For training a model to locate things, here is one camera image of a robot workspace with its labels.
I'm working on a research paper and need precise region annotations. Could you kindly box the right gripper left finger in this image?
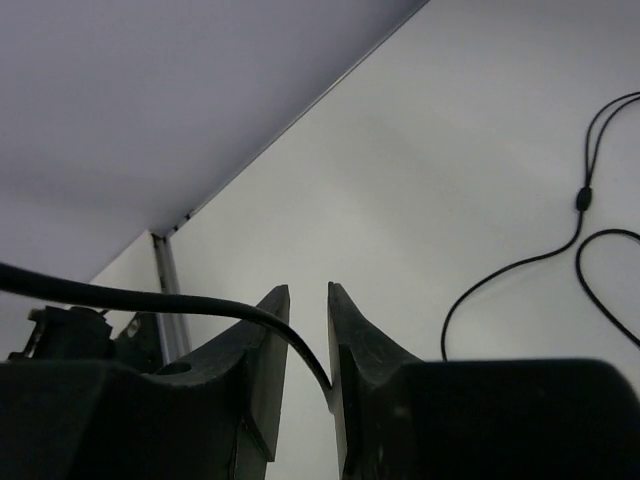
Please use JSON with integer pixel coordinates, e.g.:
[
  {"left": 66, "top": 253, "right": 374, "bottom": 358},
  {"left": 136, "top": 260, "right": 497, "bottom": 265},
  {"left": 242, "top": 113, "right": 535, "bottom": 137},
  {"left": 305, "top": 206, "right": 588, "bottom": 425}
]
[{"left": 154, "top": 283, "right": 292, "bottom": 480}]

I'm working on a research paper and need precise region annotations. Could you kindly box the black headphone cable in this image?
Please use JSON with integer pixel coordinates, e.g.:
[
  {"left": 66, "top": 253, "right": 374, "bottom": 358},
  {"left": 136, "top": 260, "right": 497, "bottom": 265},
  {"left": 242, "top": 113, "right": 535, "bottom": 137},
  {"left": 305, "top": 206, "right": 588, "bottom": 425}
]
[{"left": 0, "top": 91, "right": 640, "bottom": 414}]

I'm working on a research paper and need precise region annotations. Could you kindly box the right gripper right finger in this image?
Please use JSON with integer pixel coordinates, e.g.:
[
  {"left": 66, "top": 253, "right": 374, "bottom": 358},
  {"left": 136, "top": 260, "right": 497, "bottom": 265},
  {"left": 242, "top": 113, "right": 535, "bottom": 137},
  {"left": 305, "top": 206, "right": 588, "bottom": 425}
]
[{"left": 327, "top": 282, "right": 419, "bottom": 479}]

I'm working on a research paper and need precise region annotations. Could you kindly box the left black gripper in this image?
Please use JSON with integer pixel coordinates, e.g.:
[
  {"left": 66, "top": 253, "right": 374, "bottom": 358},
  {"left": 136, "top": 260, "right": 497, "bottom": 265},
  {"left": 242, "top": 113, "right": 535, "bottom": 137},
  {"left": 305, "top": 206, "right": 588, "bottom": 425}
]
[{"left": 8, "top": 306, "right": 155, "bottom": 373}]

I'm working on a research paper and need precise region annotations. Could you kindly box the left aluminium side rail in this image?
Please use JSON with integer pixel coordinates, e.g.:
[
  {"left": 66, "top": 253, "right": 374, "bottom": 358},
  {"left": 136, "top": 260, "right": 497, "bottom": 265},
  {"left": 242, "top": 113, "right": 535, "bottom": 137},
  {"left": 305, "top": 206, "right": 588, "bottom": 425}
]
[{"left": 151, "top": 230, "right": 194, "bottom": 364}]

